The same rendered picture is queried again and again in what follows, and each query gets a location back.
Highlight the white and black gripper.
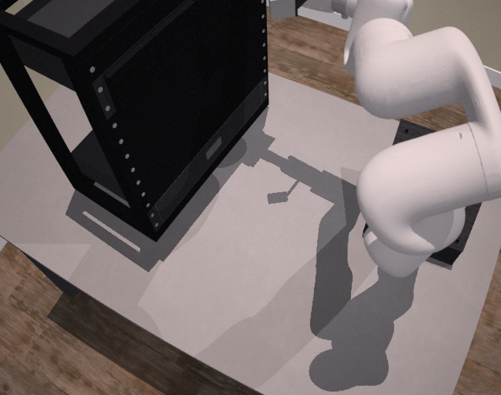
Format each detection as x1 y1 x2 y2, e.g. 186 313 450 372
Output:
302 0 333 13

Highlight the black server rack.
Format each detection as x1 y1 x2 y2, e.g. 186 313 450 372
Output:
0 0 269 242

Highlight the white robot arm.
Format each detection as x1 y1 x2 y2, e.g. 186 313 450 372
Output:
331 0 501 277

